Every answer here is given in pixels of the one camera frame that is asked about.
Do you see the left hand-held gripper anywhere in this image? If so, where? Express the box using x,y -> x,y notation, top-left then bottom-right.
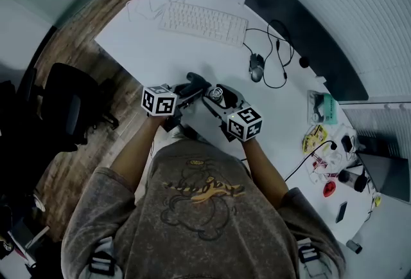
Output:
141,82 -> 206,132

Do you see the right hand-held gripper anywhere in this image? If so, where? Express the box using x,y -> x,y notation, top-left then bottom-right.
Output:
201,84 -> 263,143

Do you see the metal drink container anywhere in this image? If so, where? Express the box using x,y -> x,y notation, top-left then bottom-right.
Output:
207,86 -> 225,104

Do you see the person's left forearm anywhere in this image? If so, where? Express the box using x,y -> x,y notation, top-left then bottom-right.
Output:
111,114 -> 165,192

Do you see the person's right forearm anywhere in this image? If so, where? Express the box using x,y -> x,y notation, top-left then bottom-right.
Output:
239,137 -> 290,208

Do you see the grey computer mouse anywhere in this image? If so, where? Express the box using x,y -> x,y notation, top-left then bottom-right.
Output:
249,53 -> 265,83

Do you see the white keyboard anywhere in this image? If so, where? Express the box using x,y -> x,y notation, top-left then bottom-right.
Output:
158,2 -> 249,48

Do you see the yellow packet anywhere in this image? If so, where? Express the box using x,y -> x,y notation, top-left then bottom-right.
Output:
301,125 -> 329,154

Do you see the teal and clear packet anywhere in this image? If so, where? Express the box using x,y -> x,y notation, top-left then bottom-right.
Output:
306,90 -> 339,126

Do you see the black monitor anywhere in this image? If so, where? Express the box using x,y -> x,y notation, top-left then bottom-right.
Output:
223,0 -> 369,102

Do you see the person's grey printed t-shirt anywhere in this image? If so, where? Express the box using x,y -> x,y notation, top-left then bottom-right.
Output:
60,138 -> 346,279

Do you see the black office chair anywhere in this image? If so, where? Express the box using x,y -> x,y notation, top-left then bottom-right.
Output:
15,62 -> 120,147

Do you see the black power adapter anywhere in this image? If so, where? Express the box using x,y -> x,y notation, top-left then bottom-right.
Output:
340,135 -> 354,153

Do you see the red plastic object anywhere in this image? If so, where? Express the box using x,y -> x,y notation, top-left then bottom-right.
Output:
322,181 -> 337,198

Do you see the black tumbler bottle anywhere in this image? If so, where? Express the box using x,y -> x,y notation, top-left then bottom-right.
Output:
337,168 -> 368,194

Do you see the black smartphone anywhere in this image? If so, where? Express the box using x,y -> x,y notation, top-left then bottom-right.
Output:
335,201 -> 349,224

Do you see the dark laptop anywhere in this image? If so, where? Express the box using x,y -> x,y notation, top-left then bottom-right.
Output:
355,151 -> 411,203

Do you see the small black box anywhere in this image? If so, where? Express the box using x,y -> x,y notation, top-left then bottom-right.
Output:
345,239 -> 363,254

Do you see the black mouse cable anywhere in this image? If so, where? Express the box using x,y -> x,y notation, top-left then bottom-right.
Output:
242,19 -> 295,90

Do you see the thin white cable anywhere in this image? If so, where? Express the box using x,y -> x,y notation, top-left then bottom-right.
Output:
125,0 -> 190,23

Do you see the black power cable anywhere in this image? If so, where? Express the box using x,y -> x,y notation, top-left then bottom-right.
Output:
284,139 -> 338,183

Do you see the black strap buckle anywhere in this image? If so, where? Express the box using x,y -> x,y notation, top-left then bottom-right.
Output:
87,251 -> 117,276
297,244 -> 322,264

